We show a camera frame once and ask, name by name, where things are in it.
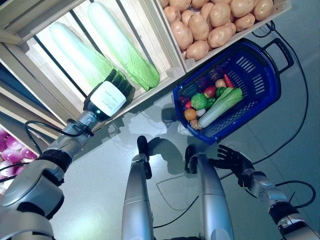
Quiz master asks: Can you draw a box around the red apple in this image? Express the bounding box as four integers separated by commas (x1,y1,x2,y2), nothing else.
203,85,217,99

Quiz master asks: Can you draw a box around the purple white turnip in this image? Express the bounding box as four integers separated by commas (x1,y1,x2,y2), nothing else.
19,146,38,161
1,148,23,164

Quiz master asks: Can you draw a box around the green white napa cabbage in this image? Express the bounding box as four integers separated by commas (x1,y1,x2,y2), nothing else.
87,1,161,92
48,21,118,87

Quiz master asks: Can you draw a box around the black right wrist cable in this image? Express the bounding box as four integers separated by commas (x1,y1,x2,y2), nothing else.
274,179,317,210

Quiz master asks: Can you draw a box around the small green white bok choy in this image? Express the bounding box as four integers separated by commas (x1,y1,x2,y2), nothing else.
198,87,244,129

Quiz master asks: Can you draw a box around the orange fruit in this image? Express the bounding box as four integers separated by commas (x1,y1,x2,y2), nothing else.
184,108,198,122

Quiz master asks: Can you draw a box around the blue plastic shopping basket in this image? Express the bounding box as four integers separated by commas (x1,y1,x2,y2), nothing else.
172,37,295,146

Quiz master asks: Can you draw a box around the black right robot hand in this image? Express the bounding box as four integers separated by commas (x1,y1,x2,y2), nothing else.
209,144,256,187

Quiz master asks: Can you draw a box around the small red carrot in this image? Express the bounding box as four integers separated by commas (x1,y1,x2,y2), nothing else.
223,73,235,89

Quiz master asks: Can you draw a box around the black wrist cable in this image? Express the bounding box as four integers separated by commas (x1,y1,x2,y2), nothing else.
274,179,317,210
23,119,95,156

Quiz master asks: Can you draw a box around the silver right robot leg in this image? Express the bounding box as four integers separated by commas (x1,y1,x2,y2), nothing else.
184,144,235,240

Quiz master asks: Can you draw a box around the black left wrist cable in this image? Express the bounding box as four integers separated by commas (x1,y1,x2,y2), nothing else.
23,119,95,156

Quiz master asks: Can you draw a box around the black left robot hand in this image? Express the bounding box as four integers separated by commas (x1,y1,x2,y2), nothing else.
83,69,136,124

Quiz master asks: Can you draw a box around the wooden slat crate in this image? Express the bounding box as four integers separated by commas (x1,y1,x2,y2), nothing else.
153,0,293,74
0,0,187,126

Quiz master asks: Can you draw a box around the black floor cable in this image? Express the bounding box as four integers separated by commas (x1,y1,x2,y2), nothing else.
152,21,311,229

